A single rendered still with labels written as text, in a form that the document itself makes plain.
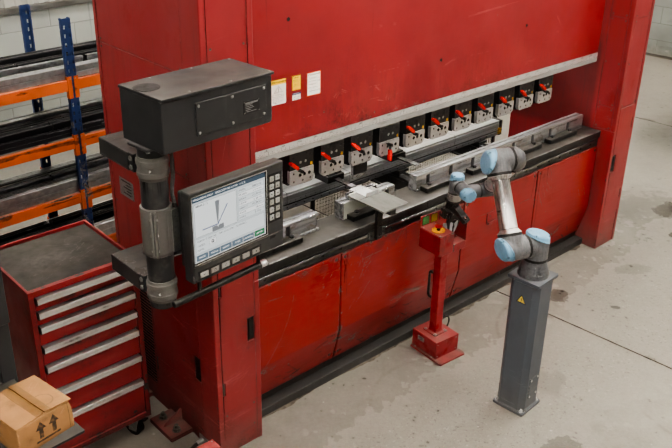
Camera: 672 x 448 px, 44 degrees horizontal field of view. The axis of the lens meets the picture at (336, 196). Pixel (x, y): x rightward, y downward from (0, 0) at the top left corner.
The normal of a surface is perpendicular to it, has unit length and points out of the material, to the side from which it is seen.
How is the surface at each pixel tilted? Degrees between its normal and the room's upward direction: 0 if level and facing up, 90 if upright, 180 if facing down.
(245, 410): 90
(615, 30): 90
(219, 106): 91
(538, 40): 90
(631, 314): 0
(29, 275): 0
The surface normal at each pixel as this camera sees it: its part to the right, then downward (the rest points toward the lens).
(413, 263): 0.67, 0.32
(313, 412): 0.02, -0.91
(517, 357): -0.70, 0.29
